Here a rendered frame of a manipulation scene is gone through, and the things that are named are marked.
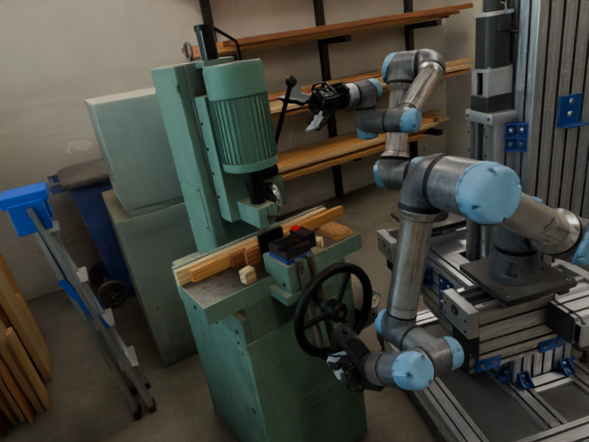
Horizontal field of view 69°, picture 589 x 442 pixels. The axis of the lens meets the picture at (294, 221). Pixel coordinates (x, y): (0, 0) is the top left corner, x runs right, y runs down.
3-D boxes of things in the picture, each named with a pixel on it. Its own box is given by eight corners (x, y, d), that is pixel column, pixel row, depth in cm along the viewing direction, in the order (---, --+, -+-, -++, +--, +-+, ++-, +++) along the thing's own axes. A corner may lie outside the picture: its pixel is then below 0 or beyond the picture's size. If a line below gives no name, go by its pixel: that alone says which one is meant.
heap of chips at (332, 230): (337, 240, 145) (336, 233, 144) (314, 231, 155) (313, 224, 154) (355, 231, 149) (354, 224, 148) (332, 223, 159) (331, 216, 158)
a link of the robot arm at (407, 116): (457, 69, 166) (417, 142, 139) (429, 72, 172) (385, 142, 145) (454, 39, 159) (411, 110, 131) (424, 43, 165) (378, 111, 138)
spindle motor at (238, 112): (241, 178, 125) (217, 66, 113) (214, 169, 138) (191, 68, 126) (289, 162, 133) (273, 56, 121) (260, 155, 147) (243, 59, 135)
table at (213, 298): (223, 342, 114) (217, 324, 111) (179, 298, 137) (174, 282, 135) (382, 255, 144) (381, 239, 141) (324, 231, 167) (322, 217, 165)
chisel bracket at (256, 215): (262, 233, 138) (257, 210, 135) (240, 223, 149) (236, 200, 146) (280, 225, 142) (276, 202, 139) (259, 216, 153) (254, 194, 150)
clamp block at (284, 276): (290, 295, 124) (286, 268, 120) (266, 280, 134) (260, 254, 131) (329, 275, 131) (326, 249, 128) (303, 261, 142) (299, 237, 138)
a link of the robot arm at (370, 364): (368, 361, 96) (393, 344, 100) (357, 360, 100) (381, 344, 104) (383, 393, 95) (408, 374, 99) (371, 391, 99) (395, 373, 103)
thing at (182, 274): (180, 286, 132) (175, 272, 130) (177, 283, 134) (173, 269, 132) (328, 220, 162) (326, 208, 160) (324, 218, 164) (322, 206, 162)
